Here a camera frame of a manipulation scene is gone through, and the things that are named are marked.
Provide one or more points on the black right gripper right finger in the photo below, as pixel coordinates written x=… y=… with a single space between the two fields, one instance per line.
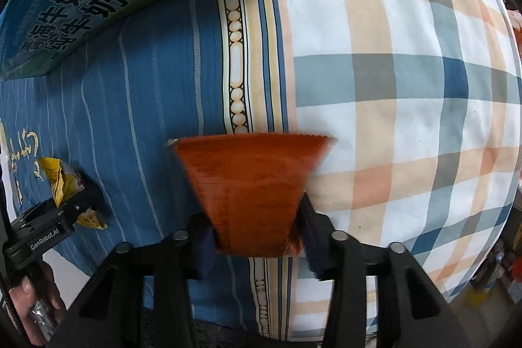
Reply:
x=411 y=312

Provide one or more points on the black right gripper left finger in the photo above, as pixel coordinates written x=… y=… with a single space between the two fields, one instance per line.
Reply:
x=108 y=312

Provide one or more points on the yellow snack packet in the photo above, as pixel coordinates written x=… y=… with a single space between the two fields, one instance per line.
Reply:
x=75 y=193

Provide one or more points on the orange snack packet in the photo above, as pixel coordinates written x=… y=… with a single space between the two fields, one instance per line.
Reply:
x=250 y=186

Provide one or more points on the person's left hand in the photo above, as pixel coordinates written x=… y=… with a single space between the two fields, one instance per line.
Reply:
x=24 y=297

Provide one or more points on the blue striped cushion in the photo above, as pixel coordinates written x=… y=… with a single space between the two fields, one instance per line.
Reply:
x=178 y=69

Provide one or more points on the plaid checked cushion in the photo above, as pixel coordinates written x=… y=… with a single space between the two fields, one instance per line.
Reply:
x=422 y=99

